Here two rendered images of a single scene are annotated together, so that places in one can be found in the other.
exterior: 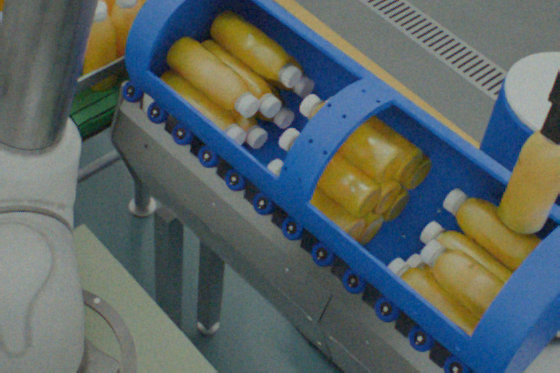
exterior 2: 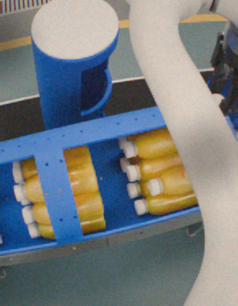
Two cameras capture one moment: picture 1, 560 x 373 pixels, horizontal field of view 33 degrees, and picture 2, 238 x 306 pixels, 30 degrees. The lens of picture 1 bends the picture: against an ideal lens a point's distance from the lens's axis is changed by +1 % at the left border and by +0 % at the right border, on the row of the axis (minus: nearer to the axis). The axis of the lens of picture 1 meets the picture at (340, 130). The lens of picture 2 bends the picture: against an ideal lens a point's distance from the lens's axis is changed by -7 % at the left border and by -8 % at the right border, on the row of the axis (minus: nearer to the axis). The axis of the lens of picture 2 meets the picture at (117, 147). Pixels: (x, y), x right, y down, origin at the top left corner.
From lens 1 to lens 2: 0.86 m
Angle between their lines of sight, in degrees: 38
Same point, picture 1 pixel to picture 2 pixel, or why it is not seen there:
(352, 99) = (50, 177)
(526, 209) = not seen: hidden behind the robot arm
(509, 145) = (71, 72)
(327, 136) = (66, 209)
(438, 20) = not seen: outside the picture
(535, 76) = (48, 31)
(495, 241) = (172, 149)
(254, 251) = (49, 255)
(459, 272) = (182, 184)
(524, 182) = not seen: hidden behind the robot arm
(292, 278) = (79, 247)
